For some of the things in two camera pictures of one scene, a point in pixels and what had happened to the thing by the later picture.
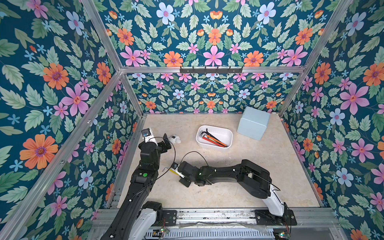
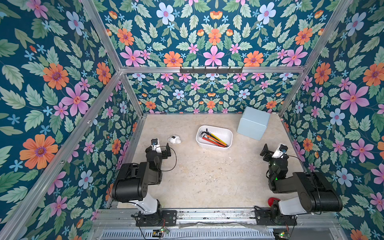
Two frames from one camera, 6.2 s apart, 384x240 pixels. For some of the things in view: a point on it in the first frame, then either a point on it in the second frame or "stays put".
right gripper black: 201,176 -> 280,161
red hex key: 212,142 stays put
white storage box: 214,136 stays put
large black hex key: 206,132 stays put
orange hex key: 216,141 stays put
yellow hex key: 174,172 -> 219,139
